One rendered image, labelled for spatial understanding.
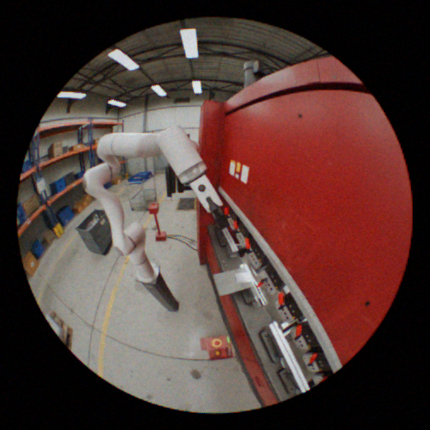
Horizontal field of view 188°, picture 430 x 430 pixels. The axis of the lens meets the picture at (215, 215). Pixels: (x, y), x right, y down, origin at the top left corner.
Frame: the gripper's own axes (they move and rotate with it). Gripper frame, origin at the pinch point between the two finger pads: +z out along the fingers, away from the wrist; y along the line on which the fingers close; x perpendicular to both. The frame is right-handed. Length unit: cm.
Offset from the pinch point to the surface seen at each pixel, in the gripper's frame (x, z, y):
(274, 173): -32.0, 0.2, 11.4
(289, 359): 7, 86, -54
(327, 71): -54, -35, -23
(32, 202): 465, -305, 112
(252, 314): 16, 79, -6
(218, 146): -35, -26, 85
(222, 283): 23, 54, 18
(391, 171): -40, -5, -37
